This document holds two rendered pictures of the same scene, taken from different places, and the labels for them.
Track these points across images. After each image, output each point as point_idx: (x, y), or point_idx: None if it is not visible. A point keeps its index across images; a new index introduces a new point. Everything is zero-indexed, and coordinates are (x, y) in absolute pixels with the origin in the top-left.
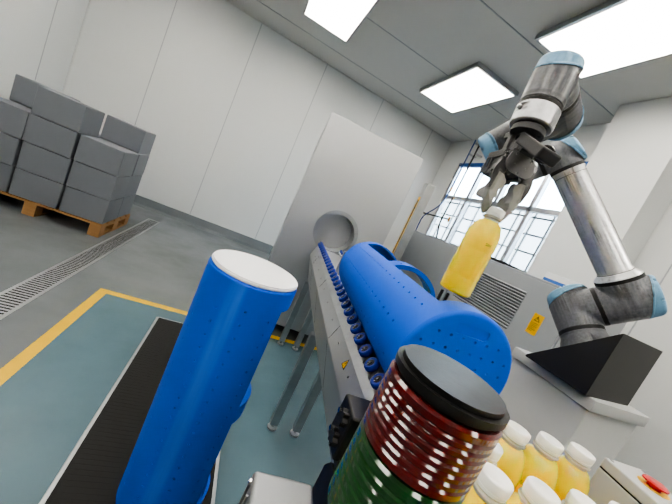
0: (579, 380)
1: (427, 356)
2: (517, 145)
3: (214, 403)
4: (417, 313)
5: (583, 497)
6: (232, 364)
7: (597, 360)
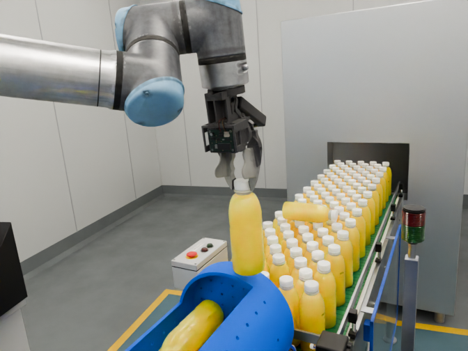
0: (17, 292)
1: (418, 209)
2: (239, 111)
3: None
4: (276, 304)
5: (277, 256)
6: None
7: (14, 262)
